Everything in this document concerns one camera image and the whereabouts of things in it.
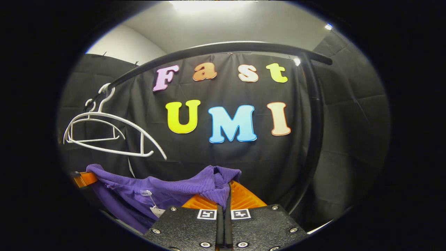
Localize purple knit cardigan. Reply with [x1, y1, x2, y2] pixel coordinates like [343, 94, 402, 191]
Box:
[85, 164, 243, 235]

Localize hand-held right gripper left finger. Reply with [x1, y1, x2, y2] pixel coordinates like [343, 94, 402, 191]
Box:
[143, 193, 224, 251]

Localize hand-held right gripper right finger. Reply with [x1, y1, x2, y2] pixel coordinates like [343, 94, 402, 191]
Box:
[225, 180, 310, 251]

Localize black backdrop cloth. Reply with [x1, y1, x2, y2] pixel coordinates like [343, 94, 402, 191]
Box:
[57, 30, 391, 230]

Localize large ceiling light panel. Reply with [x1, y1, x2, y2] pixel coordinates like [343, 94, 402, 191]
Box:
[169, 0, 258, 13]

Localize black clothes rack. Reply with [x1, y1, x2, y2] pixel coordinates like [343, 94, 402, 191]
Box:
[84, 41, 333, 215]

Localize white plastic hanger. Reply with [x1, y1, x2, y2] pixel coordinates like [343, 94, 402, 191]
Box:
[63, 99, 126, 144]
[68, 83, 168, 161]

